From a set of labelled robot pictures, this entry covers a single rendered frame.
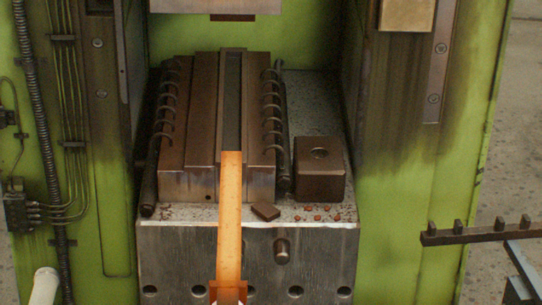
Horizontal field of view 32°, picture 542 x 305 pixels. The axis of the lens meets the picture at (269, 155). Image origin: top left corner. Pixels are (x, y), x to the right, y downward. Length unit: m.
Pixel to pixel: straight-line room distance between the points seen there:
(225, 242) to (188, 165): 0.32
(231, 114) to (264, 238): 0.26
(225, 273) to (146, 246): 0.40
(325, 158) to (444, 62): 0.27
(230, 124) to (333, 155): 0.20
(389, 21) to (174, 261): 0.55
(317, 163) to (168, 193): 0.26
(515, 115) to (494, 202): 0.61
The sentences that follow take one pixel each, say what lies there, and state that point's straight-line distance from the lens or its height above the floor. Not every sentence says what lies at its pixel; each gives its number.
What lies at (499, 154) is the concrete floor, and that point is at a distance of 3.54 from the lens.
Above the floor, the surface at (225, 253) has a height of 1.07.
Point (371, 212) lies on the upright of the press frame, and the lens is 1.82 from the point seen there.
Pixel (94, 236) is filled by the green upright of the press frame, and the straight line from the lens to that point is 1.86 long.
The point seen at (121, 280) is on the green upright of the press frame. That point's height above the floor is 0.61.
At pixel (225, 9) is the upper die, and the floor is 1.28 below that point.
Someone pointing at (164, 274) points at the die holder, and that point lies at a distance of 1.64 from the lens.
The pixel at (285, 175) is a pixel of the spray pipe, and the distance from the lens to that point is 1.60.
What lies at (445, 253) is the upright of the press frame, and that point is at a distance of 1.92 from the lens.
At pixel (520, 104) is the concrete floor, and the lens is 3.88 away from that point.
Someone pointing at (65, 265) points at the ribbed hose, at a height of 0.67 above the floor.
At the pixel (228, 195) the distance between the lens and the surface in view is 1.37.
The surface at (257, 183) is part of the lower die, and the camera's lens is 1.59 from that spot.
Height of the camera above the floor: 1.88
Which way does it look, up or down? 34 degrees down
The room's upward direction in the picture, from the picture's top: 2 degrees clockwise
